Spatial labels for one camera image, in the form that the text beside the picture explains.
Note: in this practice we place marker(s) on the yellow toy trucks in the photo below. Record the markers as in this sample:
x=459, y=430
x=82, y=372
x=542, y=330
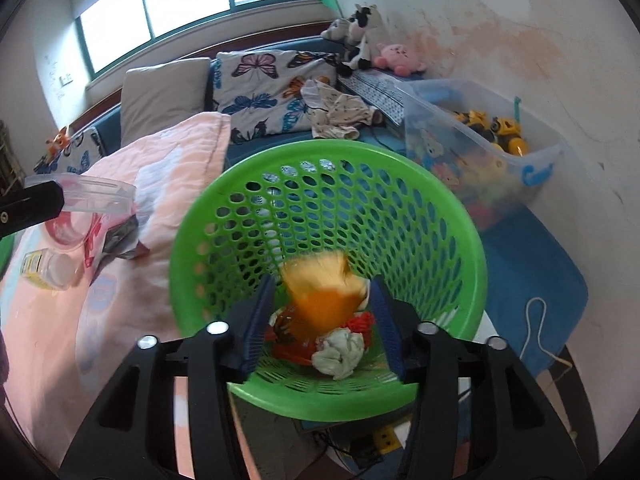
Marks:
x=500, y=130

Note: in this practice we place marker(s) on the pink round plush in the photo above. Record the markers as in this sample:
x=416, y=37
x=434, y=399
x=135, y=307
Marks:
x=397, y=57

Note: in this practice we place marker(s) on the grey pillow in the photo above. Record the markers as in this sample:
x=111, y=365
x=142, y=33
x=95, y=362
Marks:
x=165, y=95

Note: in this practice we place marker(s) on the striped cloth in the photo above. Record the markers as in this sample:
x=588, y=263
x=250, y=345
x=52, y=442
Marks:
x=380, y=92

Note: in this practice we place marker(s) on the orange snack wrapper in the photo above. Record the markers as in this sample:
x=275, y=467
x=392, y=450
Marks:
x=287, y=342

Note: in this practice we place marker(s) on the orange fox toy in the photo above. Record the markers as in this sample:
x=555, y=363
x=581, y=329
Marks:
x=57, y=141

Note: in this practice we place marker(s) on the small butterfly pillow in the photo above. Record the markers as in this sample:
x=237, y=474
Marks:
x=82, y=152

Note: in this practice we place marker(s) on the window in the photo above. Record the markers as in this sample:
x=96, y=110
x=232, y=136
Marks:
x=185, y=0

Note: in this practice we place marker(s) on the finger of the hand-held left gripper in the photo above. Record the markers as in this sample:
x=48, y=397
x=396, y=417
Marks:
x=30, y=205

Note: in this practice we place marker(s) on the orange peel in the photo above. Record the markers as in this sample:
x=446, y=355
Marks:
x=320, y=305

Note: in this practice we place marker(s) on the clear plastic storage box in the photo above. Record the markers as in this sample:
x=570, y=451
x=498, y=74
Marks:
x=500, y=180

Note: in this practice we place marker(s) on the blue floor mat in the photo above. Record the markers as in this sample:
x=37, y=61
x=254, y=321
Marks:
x=530, y=260

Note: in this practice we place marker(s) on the white tissue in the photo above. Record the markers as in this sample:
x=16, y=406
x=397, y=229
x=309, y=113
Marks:
x=340, y=352

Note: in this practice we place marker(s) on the blue sofa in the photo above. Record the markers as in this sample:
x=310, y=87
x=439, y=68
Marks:
x=111, y=132

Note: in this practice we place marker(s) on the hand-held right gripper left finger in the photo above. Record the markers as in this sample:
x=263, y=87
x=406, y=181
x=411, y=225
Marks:
x=260, y=320

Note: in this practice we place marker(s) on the silver foil wrapper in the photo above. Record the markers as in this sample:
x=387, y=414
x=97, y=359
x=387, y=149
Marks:
x=122, y=240

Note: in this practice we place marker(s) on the clear dome lid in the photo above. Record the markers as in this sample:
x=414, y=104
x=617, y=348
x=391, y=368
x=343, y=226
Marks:
x=62, y=271

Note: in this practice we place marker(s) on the black and white cow plush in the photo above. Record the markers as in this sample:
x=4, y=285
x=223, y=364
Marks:
x=362, y=35

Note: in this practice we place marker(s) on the yellow power strip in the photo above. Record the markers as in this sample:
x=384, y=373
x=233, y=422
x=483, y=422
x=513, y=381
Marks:
x=387, y=436

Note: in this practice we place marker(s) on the clear plastic cup red print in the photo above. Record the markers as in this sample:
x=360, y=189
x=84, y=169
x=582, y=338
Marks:
x=100, y=192

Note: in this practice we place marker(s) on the green plastic mesh basket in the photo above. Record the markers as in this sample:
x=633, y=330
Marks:
x=450, y=240

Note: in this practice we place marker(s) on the wall switch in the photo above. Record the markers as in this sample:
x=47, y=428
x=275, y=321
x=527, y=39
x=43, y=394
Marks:
x=65, y=79

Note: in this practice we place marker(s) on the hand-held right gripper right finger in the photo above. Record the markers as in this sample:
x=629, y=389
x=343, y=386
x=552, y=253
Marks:
x=385, y=330

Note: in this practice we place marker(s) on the large butterfly pillow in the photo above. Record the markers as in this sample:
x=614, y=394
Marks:
x=260, y=90

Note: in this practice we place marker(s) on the grey plush toy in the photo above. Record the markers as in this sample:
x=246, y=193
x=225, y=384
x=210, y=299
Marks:
x=336, y=29

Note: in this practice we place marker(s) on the beige patterned garment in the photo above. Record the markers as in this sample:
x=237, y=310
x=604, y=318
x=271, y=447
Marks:
x=340, y=110

